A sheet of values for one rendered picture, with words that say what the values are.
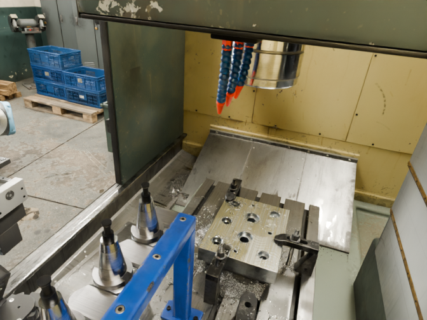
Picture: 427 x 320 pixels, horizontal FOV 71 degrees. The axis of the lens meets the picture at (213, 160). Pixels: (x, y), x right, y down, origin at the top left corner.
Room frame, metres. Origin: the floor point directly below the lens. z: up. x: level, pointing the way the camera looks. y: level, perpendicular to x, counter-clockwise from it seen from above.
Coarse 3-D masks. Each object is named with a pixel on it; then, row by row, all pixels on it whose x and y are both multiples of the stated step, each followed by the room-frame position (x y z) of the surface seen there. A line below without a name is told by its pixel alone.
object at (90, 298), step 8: (88, 288) 0.30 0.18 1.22; (96, 288) 0.30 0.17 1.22; (72, 296) 0.29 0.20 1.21; (80, 296) 0.29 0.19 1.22; (88, 296) 0.29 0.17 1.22; (96, 296) 0.29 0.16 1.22; (104, 296) 0.29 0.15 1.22; (112, 296) 0.29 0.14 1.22; (72, 304) 0.28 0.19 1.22; (80, 304) 0.28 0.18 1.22; (88, 304) 0.28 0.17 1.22; (96, 304) 0.28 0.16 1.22; (104, 304) 0.28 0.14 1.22; (88, 312) 0.26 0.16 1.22; (96, 312) 0.27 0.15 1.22; (104, 312) 0.27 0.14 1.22
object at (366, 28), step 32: (96, 0) 0.42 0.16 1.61; (128, 0) 0.41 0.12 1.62; (160, 0) 0.39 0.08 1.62; (192, 0) 0.38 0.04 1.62; (224, 0) 0.37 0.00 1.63; (256, 0) 0.36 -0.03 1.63; (288, 0) 0.35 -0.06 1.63; (320, 0) 0.34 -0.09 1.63; (352, 0) 0.33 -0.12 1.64; (384, 0) 0.32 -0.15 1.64; (416, 0) 0.32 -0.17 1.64; (224, 32) 0.37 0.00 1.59; (256, 32) 0.36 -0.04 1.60; (288, 32) 0.35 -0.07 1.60; (320, 32) 0.34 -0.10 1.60; (352, 32) 0.33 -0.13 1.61; (384, 32) 0.32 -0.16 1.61; (416, 32) 0.31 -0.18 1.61
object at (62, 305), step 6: (60, 294) 0.24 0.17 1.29; (60, 300) 0.23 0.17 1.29; (42, 306) 0.22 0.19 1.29; (48, 306) 0.22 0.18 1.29; (54, 306) 0.22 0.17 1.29; (60, 306) 0.22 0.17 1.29; (66, 306) 0.23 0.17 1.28; (42, 312) 0.21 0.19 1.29; (48, 312) 0.21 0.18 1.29; (54, 312) 0.22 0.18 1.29; (60, 312) 0.22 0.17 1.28; (66, 312) 0.23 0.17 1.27; (42, 318) 0.21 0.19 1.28; (48, 318) 0.21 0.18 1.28; (54, 318) 0.21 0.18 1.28; (60, 318) 0.22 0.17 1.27; (66, 318) 0.22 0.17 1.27; (72, 318) 0.23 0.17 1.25
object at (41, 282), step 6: (42, 276) 0.23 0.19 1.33; (48, 276) 0.23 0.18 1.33; (42, 282) 0.22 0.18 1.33; (48, 282) 0.22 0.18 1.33; (42, 288) 0.22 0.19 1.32; (48, 288) 0.22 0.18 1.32; (54, 288) 0.23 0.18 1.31; (42, 294) 0.22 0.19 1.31; (48, 294) 0.22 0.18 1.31; (54, 294) 0.23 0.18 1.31; (42, 300) 0.22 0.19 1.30; (48, 300) 0.22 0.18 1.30; (54, 300) 0.22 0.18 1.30
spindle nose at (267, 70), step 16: (256, 48) 0.61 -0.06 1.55; (272, 48) 0.60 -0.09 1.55; (288, 48) 0.61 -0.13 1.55; (304, 48) 0.65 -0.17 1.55; (256, 64) 0.60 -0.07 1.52; (272, 64) 0.60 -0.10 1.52; (288, 64) 0.61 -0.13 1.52; (256, 80) 0.61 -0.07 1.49; (272, 80) 0.60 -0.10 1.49; (288, 80) 0.62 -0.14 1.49
